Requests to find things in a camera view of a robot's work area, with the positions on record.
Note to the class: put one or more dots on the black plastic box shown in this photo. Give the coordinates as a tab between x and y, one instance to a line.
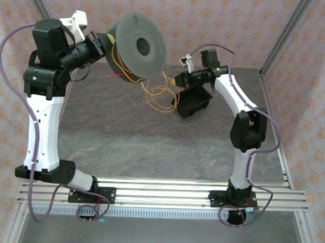
195	101

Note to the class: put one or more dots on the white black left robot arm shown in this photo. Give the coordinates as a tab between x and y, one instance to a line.
44	133

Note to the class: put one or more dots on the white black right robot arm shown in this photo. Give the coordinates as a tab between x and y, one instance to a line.
245	124

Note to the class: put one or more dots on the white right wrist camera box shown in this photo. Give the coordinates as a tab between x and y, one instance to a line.
189	65

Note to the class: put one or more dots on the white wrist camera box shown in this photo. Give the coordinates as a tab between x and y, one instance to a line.
189	65
76	21

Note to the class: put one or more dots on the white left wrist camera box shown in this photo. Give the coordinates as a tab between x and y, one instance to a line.
76	21

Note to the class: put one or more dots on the aluminium frame post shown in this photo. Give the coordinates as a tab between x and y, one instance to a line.
291	22
306	233
38	2
14	223

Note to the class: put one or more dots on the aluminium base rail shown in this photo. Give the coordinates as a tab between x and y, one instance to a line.
160	193

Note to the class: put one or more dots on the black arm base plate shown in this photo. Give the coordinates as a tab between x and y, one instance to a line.
109	195
216	199

